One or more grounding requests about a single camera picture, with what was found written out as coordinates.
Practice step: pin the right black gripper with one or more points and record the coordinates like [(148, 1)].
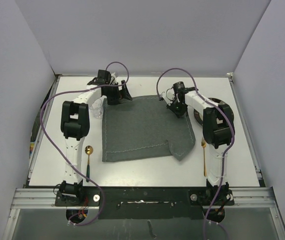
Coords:
[(179, 113)]

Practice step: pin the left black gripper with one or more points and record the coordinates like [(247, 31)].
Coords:
[(114, 100)]

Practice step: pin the grey cloth placemat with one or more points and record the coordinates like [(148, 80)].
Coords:
[(144, 128)]

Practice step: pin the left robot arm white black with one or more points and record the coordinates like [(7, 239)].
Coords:
[(75, 126)]

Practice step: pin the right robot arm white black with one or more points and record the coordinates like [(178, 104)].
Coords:
[(217, 125)]

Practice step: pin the clear drinking glass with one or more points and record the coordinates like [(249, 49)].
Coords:
[(97, 109)]

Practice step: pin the gold fork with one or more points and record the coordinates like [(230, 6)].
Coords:
[(203, 145)]

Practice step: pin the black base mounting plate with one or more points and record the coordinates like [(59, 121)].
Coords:
[(154, 203)]

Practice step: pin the gold spoon green handle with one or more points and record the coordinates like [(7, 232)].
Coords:
[(88, 150)]

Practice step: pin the aluminium frame rail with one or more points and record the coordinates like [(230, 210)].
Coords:
[(44, 198)]

